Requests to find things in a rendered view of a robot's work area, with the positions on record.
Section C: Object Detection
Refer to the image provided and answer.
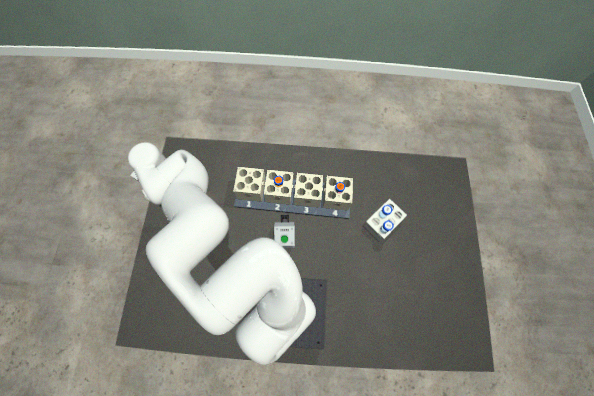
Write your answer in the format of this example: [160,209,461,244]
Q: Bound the cream block with round holes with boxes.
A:
[234,167,265,201]
[294,173,323,207]
[323,176,353,210]
[264,170,293,205]

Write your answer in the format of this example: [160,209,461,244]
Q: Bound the white tube rack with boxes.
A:
[363,199,406,241]

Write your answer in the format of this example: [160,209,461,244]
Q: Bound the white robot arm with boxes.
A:
[128,142,316,365]

